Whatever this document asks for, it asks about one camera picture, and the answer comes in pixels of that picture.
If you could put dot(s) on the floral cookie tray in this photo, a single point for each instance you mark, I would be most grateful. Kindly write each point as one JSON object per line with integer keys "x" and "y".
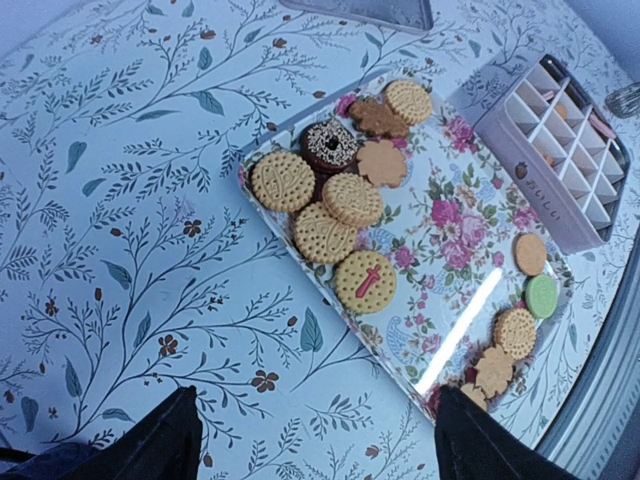
{"x": 450, "y": 231}

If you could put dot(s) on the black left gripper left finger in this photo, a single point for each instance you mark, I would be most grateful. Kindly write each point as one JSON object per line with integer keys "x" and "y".
{"x": 165, "y": 444}

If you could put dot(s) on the dark blue cup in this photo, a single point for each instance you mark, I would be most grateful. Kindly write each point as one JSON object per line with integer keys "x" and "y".
{"x": 55, "y": 463}

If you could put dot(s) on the chocolate sprinkled donut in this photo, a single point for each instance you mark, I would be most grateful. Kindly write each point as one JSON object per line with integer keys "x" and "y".
{"x": 328, "y": 147}

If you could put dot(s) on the pink divided cookie tin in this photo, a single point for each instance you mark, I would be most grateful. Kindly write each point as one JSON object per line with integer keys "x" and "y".
{"x": 553, "y": 141}

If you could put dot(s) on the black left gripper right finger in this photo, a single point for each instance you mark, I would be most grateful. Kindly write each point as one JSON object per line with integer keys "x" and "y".
{"x": 470, "y": 444}

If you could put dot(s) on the dotted tan sandwich cookie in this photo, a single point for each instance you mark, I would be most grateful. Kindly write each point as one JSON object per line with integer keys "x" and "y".
{"x": 515, "y": 332}

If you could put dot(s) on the green round cookie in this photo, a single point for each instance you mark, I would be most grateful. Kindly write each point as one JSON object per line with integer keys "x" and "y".
{"x": 541, "y": 296}

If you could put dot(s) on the silver metal tin lid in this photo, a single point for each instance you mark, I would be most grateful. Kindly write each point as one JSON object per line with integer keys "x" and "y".
{"x": 412, "y": 16}

